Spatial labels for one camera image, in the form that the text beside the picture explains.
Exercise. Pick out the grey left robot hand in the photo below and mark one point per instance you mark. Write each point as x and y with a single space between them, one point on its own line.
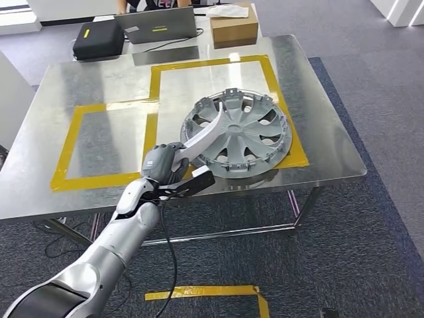
158 164

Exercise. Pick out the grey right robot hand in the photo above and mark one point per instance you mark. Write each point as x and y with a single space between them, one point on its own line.
330 314

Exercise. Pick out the white curved plastic part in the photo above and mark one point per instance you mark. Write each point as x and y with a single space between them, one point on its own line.
207 136

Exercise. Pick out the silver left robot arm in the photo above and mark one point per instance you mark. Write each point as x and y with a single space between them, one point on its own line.
109 245

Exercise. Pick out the yellow table tape outline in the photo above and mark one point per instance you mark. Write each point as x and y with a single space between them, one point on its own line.
109 107

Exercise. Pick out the grey plastic hubcap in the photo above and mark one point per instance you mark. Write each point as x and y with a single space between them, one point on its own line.
251 140

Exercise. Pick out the grey desk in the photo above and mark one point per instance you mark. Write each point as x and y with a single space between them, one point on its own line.
205 44

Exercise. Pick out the yellow floor tape square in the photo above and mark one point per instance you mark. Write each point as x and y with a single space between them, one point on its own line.
198 292

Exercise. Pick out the grey laptop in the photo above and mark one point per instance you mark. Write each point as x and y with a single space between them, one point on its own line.
158 19

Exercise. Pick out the black zip case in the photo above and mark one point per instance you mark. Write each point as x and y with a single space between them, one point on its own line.
99 39

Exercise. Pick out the person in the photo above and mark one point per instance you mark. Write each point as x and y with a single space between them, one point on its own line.
149 3

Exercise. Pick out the brown cardboard box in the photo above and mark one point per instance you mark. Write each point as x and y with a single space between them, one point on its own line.
235 30

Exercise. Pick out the white plastic bag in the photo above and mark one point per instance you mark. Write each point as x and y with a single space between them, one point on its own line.
228 11

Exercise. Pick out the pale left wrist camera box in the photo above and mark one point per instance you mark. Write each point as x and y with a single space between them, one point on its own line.
204 177

